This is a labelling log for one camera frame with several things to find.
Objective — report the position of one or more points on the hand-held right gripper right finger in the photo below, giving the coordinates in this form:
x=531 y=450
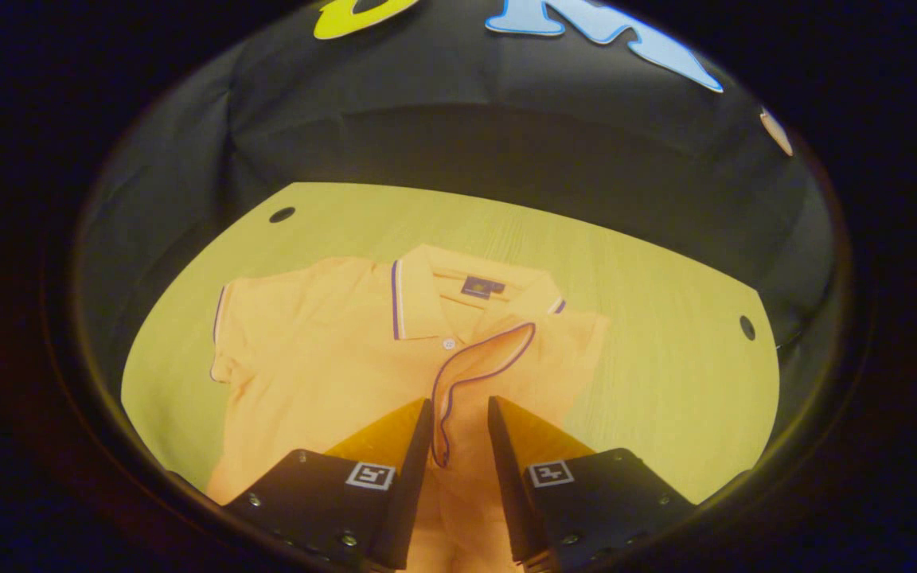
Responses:
x=506 y=477

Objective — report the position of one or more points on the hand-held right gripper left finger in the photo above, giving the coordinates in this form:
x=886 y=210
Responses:
x=412 y=477

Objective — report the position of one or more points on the orange T-shirt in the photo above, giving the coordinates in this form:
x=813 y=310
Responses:
x=323 y=366

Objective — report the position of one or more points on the black backdrop cloth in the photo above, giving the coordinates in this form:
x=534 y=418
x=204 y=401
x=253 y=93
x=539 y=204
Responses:
x=506 y=143

